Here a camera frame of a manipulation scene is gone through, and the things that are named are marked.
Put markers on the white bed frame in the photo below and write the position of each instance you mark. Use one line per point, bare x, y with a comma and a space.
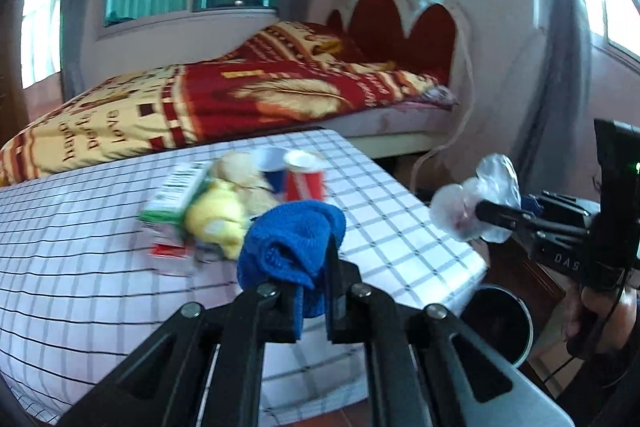
400, 142

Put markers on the blue microfiber cloth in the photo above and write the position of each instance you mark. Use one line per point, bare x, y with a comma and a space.
285, 237

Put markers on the blue paper cup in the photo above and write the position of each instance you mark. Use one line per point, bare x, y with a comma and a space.
272, 174

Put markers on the person's right hand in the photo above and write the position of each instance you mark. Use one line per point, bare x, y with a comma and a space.
625, 307

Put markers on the bright narrow window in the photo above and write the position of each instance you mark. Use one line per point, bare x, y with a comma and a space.
42, 27

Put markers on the red and white paper cup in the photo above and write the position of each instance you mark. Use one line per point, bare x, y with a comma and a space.
305, 182

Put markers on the yellow cloth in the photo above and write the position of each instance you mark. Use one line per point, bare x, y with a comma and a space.
237, 169

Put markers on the white checkered tablecloth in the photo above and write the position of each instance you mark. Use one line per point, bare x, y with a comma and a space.
75, 257

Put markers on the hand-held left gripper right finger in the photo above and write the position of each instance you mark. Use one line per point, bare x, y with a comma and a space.
345, 302

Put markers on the round black trash bin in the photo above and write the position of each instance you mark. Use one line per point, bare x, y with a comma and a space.
492, 322

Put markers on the clear plastic wrap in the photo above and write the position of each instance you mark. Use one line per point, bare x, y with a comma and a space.
495, 177

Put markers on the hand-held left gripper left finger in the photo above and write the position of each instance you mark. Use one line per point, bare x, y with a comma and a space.
272, 314

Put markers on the brown wooden door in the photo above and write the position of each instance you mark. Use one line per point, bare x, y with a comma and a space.
10, 72

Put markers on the red and yellow printed blanket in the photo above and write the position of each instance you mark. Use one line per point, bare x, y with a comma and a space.
200, 97

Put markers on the red padded headboard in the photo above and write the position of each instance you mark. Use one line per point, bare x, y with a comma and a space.
425, 37

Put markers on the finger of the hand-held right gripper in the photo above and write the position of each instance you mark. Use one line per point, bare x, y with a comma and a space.
560, 202
505, 216

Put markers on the printed paper carton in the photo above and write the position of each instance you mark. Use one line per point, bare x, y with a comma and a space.
175, 197

